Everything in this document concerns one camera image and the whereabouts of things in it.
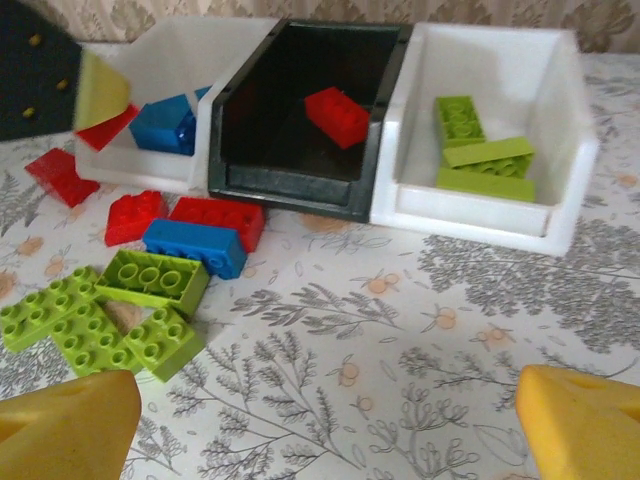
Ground black plastic bin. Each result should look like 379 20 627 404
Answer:
207 18 415 225

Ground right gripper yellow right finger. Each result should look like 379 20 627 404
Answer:
514 364 640 480

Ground green long lego brick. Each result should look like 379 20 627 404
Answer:
93 248 210 321
0 266 101 354
436 167 537 204
433 94 487 149
442 135 536 179
51 299 144 379

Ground blue long lego brick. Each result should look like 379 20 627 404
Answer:
142 218 249 279

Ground red long lego brick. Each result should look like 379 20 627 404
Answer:
168 196 266 254
303 87 371 150

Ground floral fern print tablecloth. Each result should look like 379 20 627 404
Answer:
0 49 640 480

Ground red square lego brick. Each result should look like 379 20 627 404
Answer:
74 103 140 151

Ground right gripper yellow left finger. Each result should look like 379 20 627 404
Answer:
0 370 144 480

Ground white plastic bin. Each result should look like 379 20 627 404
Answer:
74 17 281 196
369 22 601 259

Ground green short lego brick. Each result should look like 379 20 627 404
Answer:
123 305 207 384

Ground red sloped lego brick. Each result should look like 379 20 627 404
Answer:
104 189 169 247

